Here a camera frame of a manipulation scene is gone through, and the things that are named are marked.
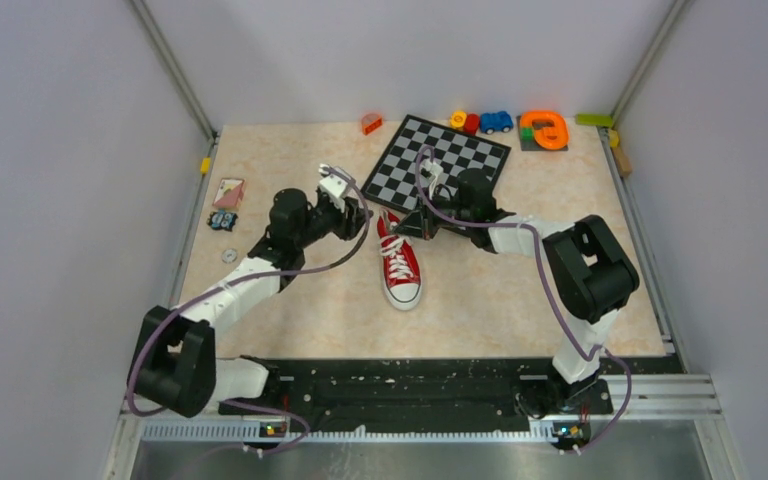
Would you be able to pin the pink tangram card box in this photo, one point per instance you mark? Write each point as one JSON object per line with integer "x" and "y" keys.
{"x": 229, "y": 194}

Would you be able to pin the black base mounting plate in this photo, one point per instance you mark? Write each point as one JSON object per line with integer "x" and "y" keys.
{"x": 447, "y": 396}

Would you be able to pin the orange half-round toy block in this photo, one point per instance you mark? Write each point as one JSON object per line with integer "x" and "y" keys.
{"x": 370, "y": 122}

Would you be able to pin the small blue toy robot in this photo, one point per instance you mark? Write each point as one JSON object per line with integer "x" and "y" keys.
{"x": 222, "y": 220}

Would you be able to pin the orange curved track toy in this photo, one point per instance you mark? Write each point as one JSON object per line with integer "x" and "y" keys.
{"x": 542, "y": 130}

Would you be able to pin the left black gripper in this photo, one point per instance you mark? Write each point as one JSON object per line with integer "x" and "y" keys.
{"x": 349, "y": 227}

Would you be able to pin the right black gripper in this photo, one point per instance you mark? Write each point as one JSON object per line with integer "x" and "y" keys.
{"x": 419, "y": 224}

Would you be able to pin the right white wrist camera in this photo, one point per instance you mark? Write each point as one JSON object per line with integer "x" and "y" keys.
{"x": 431, "y": 170}

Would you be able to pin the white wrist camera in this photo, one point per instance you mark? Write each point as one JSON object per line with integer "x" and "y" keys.
{"x": 431, "y": 170}
{"x": 335, "y": 184}

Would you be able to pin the red toy cylinder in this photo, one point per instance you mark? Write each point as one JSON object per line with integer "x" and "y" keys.
{"x": 472, "y": 124}

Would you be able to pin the red canvas sneaker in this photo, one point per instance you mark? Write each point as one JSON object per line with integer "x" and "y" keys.
{"x": 401, "y": 273}

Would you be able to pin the green flat block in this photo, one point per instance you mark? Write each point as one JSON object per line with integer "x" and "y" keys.
{"x": 596, "y": 120}

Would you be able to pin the yellow clip on rail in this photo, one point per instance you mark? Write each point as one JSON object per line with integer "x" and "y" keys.
{"x": 205, "y": 166}

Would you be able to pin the yellow toy cylinder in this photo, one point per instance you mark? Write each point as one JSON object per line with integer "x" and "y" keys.
{"x": 458, "y": 119}

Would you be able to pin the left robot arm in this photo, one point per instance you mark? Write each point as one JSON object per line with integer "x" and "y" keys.
{"x": 175, "y": 364}

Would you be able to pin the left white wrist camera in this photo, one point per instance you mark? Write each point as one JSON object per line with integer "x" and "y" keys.
{"x": 335, "y": 184}

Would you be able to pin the wooden block on rail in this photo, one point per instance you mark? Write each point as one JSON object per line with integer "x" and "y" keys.
{"x": 623, "y": 162}

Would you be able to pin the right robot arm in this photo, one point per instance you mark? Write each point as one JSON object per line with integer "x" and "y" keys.
{"x": 586, "y": 274}

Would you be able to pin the blue toy car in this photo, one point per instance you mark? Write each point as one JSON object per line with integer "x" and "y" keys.
{"x": 493, "y": 122}

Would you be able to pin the black grey checkerboard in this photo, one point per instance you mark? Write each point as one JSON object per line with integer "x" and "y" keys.
{"x": 391, "y": 182}

